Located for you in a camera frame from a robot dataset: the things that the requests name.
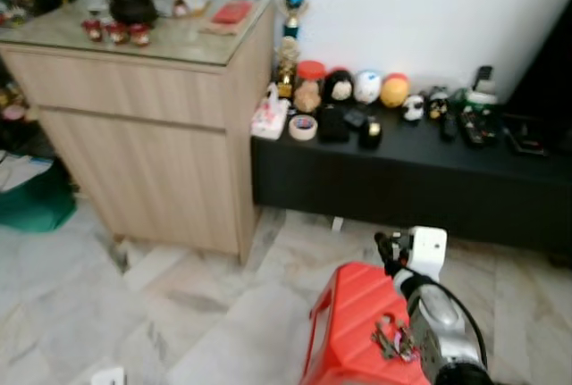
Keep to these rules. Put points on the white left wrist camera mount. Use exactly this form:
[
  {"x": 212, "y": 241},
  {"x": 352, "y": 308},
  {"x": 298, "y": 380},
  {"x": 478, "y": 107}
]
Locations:
[{"x": 110, "y": 377}]

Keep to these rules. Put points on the white tape roll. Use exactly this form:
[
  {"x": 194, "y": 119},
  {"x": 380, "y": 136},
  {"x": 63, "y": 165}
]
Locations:
[{"x": 303, "y": 127}]

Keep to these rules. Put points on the small red cup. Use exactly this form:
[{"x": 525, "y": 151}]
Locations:
[
  {"x": 139, "y": 36},
  {"x": 92, "y": 30},
  {"x": 116, "y": 33}
]

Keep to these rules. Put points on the red plastic stool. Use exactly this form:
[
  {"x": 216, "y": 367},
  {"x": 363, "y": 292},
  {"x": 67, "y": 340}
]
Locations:
[{"x": 353, "y": 322}]

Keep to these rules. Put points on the small panda figurine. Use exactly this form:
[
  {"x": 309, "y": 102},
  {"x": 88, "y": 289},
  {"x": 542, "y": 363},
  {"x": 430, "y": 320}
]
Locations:
[{"x": 412, "y": 109}]

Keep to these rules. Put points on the black box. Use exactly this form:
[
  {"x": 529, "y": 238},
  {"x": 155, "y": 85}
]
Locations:
[{"x": 334, "y": 124}]

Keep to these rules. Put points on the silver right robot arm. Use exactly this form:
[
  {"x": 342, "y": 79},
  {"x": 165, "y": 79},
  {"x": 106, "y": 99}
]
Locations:
[{"x": 440, "y": 327}]

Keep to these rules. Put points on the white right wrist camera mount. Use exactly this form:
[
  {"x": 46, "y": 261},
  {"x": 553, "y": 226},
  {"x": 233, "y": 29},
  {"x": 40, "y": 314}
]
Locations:
[{"x": 428, "y": 249}]

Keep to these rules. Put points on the pink white tissue pack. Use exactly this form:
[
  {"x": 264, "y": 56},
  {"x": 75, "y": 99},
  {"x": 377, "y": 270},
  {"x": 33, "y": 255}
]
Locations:
[{"x": 269, "y": 117}]

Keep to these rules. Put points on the light wooden cabinet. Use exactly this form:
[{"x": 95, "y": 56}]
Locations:
[{"x": 143, "y": 135}]

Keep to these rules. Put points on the green and white container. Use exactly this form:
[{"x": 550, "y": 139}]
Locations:
[{"x": 482, "y": 99}]

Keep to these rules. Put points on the bunch of keys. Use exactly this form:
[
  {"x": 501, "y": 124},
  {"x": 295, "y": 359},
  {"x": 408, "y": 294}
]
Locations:
[{"x": 391, "y": 338}]

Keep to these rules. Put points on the red-lidded jar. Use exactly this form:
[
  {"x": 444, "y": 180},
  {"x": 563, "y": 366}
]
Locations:
[{"x": 309, "y": 81}]

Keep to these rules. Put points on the black low bench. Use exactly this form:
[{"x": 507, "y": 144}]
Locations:
[{"x": 402, "y": 184}]

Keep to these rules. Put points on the black flat tray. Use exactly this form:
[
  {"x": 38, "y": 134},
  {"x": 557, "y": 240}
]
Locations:
[{"x": 525, "y": 136}]

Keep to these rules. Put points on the black remote control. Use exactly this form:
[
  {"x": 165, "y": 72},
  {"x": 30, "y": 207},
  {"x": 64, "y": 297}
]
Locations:
[{"x": 474, "y": 129}]

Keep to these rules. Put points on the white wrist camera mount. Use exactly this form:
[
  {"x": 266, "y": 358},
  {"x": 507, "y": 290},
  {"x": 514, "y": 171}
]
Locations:
[
  {"x": 428, "y": 249},
  {"x": 110, "y": 377}
]

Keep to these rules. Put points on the red booklet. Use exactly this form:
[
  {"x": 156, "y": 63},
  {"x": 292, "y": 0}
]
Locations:
[{"x": 232, "y": 13}]

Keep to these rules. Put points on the orange round figurine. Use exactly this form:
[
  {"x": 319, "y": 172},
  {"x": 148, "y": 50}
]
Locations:
[{"x": 395, "y": 91}]

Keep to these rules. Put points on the black television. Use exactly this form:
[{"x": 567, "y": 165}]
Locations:
[{"x": 545, "y": 72}]

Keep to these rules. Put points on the green bag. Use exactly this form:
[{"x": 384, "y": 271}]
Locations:
[{"x": 36, "y": 202}]

